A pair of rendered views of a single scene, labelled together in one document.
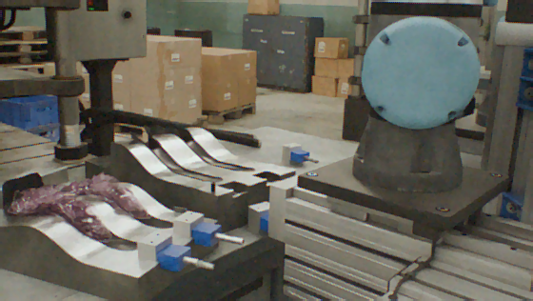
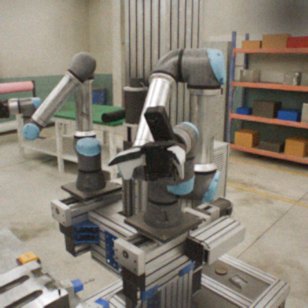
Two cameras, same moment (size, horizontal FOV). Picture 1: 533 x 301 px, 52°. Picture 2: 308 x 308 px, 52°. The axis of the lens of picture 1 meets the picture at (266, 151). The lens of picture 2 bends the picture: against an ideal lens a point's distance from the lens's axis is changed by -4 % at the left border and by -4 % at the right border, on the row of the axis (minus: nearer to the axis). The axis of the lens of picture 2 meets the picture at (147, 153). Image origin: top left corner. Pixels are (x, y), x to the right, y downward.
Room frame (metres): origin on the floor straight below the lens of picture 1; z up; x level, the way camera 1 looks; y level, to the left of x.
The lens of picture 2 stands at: (0.68, 0.97, 1.64)
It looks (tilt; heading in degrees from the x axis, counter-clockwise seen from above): 16 degrees down; 276
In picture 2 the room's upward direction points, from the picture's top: straight up
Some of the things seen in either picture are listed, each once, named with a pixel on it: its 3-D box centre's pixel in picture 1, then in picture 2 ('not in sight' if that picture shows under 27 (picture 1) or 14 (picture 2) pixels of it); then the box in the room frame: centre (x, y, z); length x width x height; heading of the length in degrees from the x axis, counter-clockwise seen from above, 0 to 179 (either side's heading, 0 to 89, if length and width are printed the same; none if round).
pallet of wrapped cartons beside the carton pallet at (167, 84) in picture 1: (137, 82); not in sight; (5.50, 1.33, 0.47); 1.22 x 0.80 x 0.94; 58
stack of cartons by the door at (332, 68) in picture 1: (343, 68); not in sight; (8.01, -1.07, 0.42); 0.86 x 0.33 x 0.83; 54
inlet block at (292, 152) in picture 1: (302, 156); not in sight; (1.59, -0.11, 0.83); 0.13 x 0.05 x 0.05; 40
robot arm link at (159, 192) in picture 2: not in sight; (165, 179); (0.74, -0.20, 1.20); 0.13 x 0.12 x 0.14; 166
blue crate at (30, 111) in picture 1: (22, 109); not in sight; (4.68, 2.15, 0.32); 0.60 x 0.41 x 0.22; 60
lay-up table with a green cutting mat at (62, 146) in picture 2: not in sight; (82, 134); (2.24, -3.95, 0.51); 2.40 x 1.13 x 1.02; 148
